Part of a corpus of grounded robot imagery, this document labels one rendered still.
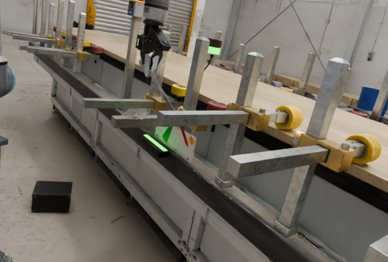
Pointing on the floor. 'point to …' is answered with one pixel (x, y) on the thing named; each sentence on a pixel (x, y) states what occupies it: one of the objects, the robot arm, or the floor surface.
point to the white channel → (198, 12)
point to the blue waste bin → (369, 100)
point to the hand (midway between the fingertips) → (148, 74)
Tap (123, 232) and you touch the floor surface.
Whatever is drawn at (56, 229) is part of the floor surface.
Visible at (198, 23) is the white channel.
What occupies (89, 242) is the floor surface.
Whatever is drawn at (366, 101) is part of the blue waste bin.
